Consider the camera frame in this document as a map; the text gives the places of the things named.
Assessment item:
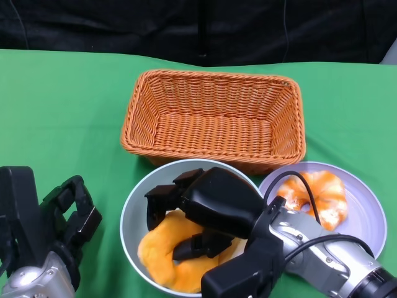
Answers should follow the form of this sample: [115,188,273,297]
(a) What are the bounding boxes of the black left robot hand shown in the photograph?
[38,175,104,259]

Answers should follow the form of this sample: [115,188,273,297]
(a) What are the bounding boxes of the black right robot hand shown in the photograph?
[144,166,268,261]

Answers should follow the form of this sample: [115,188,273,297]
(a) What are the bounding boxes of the pale grey-green bowl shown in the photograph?
[119,158,265,298]

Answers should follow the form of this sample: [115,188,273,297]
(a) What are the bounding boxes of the large plain orange donut bread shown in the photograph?
[136,208,249,294]

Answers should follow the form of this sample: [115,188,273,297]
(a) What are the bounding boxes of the orange white swirl donut bread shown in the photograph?
[275,169,348,232]

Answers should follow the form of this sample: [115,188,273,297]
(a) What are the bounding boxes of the orange wicker basket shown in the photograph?
[120,68,307,176]

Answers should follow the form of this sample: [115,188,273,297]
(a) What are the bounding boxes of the lavender plate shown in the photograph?
[257,161,388,261]

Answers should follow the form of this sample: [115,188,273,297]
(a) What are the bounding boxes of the green table cloth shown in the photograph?
[0,48,397,298]

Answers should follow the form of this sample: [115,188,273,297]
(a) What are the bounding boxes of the black backdrop curtain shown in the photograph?
[0,0,397,68]

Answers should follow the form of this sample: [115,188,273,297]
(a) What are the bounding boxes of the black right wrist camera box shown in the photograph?
[200,237,285,298]

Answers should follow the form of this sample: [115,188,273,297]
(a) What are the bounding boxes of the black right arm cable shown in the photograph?
[262,170,377,265]

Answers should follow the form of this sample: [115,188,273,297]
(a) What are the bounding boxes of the thin hanging wire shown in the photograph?
[8,0,30,50]
[282,0,290,63]

